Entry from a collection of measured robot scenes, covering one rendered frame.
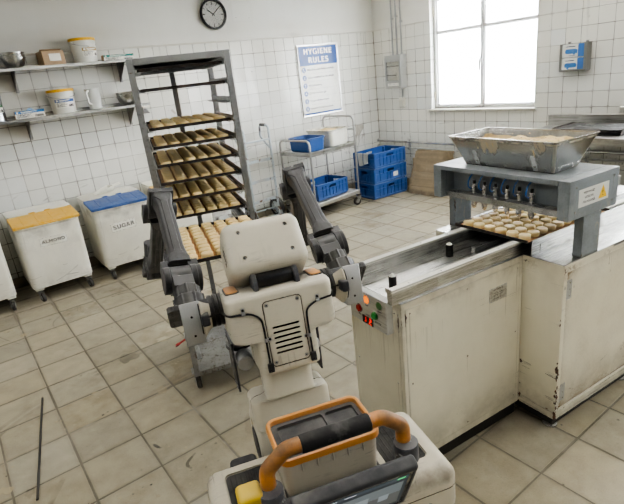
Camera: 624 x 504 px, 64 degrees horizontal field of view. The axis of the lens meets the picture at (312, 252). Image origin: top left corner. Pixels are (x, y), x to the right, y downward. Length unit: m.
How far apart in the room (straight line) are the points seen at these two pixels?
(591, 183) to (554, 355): 0.74
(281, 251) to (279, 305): 0.14
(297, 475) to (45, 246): 4.08
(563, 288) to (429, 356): 0.62
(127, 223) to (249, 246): 3.86
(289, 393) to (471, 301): 1.00
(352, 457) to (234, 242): 0.57
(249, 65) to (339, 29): 1.46
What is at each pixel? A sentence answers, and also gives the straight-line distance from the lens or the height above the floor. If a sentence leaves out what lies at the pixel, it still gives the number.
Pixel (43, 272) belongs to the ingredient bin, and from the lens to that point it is 5.02.
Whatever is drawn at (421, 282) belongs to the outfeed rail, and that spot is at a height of 0.89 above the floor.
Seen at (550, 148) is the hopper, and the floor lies 1.29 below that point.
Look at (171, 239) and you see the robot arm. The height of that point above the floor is 1.27.
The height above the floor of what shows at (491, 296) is 0.71.
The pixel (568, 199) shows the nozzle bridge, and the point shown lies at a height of 1.11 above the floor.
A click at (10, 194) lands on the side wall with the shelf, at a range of 5.51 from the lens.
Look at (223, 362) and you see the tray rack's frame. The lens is 3.01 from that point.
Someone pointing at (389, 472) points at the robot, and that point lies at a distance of 1.04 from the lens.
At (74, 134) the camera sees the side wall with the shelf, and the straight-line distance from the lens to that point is 5.57.
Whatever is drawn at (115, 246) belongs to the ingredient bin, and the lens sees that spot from 5.10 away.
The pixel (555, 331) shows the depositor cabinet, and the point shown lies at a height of 0.53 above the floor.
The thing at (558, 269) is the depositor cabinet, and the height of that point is 0.82.
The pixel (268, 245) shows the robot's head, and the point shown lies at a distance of 1.27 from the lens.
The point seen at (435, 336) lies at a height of 0.64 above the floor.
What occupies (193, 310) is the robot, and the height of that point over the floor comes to 1.15.
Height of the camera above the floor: 1.68
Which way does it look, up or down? 20 degrees down
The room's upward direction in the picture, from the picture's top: 7 degrees counter-clockwise
